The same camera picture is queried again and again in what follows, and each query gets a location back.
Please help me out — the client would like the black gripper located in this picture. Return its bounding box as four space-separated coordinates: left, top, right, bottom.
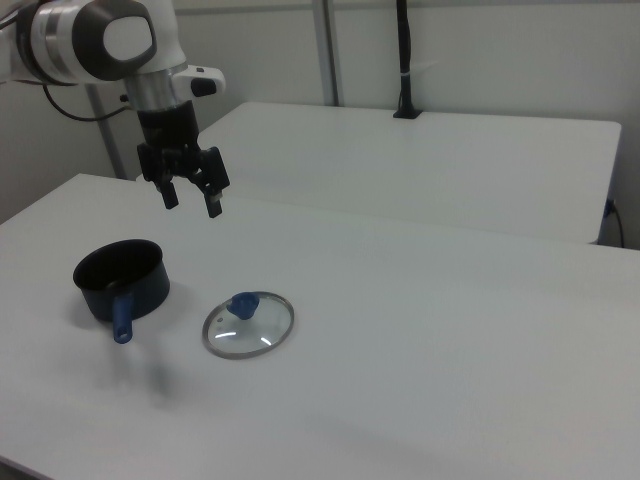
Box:
136 101 232 220

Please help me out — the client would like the glass lid with blue knob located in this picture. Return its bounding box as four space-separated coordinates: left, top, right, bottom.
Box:
201 290 296 360

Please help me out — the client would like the white side table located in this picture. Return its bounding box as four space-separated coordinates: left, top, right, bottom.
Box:
196 101 623 247

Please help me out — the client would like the black pole with clamp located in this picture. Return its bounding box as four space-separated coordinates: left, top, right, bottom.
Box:
391 0 424 120

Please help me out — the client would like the grey vertical frame post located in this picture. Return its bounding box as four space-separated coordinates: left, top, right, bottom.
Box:
87 83 127 180
311 0 347 107

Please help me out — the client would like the dark blue saucepan with handle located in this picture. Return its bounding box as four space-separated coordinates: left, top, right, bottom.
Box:
72 238 172 345

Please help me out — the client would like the black robot wrist cable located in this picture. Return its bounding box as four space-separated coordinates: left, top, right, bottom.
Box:
41 83 139 123

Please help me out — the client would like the thin black cable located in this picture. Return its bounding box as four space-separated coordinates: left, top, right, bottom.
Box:
610 202 627 248

